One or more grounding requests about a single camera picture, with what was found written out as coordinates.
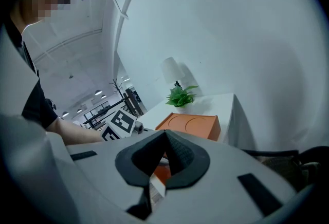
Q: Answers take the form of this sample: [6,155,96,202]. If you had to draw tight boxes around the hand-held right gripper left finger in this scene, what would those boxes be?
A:
[47,130,167,224]

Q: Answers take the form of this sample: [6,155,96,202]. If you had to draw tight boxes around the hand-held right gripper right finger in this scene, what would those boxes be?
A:
[152,130,317,224]

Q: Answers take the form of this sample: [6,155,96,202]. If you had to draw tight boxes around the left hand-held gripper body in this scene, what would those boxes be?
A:
[99,109,155,142]

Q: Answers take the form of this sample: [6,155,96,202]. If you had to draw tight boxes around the orange box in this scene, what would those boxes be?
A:
[149,152,173,198]
[154,112,222,142]

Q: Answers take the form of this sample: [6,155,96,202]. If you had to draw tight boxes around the person's left forearm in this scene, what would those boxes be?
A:
[45,116,105,146]

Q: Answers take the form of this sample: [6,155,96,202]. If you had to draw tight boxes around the black stair railing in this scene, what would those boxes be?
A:
[83,87,148,129]

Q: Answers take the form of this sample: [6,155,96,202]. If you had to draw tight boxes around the black coat rack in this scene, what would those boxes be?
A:
[108,78,124,98]

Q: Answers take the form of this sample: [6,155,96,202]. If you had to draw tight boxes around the green potted plant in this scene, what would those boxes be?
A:
[164,85,199,115]

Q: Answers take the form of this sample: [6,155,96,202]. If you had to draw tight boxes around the black round chair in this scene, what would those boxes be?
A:
[241,145,322,193]

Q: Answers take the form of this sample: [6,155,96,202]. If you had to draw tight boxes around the white shade table lamp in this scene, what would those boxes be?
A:
[160,56,187,90]

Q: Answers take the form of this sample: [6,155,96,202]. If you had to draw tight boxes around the white table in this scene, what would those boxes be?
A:
[135,92,255,151]

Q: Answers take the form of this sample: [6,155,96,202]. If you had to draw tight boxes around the person's black clothing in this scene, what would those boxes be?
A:
[4,19,59,129]

